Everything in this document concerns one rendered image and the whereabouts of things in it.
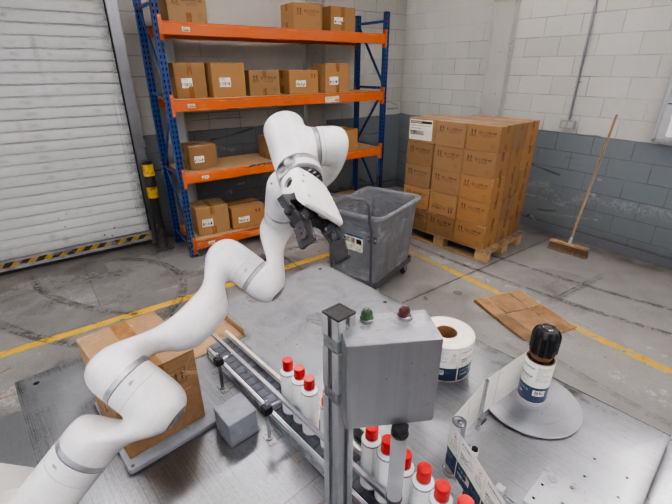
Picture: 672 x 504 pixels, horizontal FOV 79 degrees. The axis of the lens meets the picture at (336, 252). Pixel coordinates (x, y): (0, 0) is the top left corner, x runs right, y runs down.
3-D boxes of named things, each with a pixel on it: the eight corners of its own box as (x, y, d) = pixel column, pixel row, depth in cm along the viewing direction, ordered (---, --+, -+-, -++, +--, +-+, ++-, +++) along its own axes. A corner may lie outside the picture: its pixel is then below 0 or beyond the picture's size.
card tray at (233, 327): (245, 336, 176) (244, 328, 174) (187, 363, 160) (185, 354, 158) (212, 308, 196) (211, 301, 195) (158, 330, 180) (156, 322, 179)
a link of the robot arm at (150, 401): (78, 427, 96) (143, 345, 99) (139, 476, 95) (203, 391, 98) (42, 446, 84) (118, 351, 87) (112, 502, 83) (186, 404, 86)
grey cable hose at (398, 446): (405, 500, 84) (413, 426, 75) (394, 512, 82) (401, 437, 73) (392, 489, 86) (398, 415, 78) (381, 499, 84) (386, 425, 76)
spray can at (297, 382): (313, 418, 128) (311, 367, 120) (300, 427, 125) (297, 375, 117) (302, 409, 132) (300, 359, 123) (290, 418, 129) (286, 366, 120)
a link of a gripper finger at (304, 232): (293, 200, 63) (304, 233, 59) (306, 207, 65) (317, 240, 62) (279, 211, 64) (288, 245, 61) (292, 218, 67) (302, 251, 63)
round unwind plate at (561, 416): (596, 404, 134) (597, 401, 133) (559, 459, 115) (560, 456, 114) (506, 359, 154) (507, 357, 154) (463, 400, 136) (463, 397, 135)
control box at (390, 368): (433, 421, 77) (444, 338, 69) (344, 430, 75) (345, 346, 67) (416, 383, 86) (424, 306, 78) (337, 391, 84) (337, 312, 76)
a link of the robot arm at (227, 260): (127, 420, 83) (66, 371, 84) (134, 426, 93) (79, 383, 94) (274, 258, 111) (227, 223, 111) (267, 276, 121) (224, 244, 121)
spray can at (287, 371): (301, 410, 132) (299, 359, 123) (289, 418, 128) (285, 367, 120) (292, 401, 135) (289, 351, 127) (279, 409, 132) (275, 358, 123)
